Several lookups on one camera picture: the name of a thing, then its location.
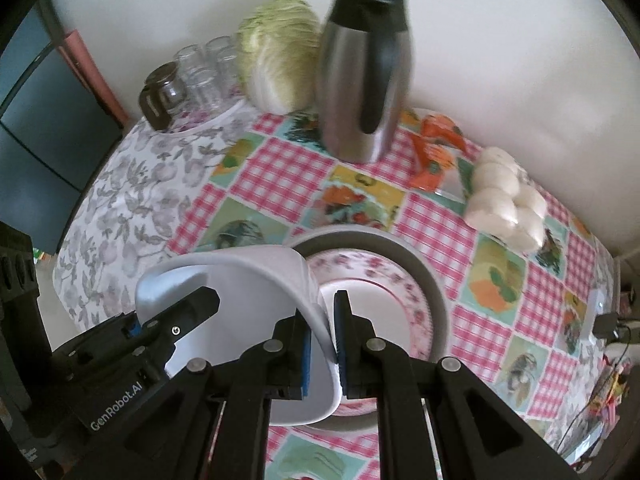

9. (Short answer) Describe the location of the napa cabbage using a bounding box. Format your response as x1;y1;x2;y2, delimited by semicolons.
236;0;320;115

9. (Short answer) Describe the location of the colourful checkered tablecloth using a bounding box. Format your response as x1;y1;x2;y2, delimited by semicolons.
169;112;618;452

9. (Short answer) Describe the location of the pink floral plate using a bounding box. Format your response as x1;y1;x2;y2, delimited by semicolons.
304;250;434;418

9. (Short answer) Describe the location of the dark blue refrigerator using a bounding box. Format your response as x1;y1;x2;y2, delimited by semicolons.
1;0;122;254

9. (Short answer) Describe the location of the white round tray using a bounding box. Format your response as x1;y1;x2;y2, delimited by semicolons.
162;98;246;133

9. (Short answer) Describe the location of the white power strip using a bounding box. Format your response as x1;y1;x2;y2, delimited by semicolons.
582;287;614;342

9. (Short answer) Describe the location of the clear drinking glass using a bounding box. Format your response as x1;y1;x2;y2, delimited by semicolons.
204;36;234;66
174;44;206;81
216;47;240;96
189;67;221;112

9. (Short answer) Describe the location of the stainless steel thermos jug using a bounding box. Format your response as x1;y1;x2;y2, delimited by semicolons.
316;0;412;164

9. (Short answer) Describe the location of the white square plate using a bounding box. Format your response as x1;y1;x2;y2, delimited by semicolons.
134;245;342;426

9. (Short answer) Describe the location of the black power adapter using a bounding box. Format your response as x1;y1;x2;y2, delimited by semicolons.
592;312;632;344

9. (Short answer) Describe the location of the bag of white buns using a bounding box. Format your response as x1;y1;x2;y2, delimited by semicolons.
463;146;548;254

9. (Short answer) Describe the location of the pink rolled mat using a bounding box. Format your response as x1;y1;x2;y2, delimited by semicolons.
58;29;129;129

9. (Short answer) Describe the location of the round metal tray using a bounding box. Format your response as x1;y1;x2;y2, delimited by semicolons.
286;224;455;430

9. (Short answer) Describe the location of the orange snack packet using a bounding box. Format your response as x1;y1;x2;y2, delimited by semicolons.
409;114;466;197

